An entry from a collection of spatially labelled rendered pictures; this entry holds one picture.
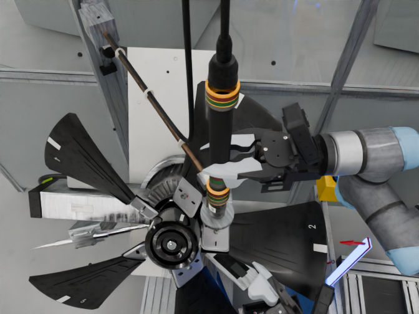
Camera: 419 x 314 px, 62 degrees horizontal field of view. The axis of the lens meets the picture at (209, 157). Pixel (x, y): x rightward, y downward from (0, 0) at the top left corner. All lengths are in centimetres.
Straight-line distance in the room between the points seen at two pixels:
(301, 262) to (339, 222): 145
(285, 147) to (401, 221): 24
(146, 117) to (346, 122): 93
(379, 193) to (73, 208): 73
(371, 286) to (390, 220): 130
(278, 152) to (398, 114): 113
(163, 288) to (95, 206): 105
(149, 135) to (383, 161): 62
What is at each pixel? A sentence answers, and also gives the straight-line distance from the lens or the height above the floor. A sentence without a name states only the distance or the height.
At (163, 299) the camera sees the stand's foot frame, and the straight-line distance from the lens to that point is 193.
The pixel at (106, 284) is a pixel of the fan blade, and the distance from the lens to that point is 97.
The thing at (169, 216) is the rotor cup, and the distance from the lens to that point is 77.
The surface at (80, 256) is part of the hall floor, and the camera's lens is 219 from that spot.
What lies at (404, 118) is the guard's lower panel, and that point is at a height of 86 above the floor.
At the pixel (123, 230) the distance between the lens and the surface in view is 94.
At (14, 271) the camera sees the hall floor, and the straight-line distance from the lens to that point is 231.
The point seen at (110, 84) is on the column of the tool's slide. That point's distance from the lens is 129.
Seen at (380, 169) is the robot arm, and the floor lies 147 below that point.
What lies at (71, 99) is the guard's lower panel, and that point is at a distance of 163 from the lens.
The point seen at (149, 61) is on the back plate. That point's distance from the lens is 98.
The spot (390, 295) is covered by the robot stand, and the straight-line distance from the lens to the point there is 199.
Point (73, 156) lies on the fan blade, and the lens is 81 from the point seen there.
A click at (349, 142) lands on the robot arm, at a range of 60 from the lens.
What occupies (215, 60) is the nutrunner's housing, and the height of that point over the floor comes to 169.
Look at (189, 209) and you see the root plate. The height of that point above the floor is 125.
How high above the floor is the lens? 195
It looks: 55 degrees down
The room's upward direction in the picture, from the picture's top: straight up
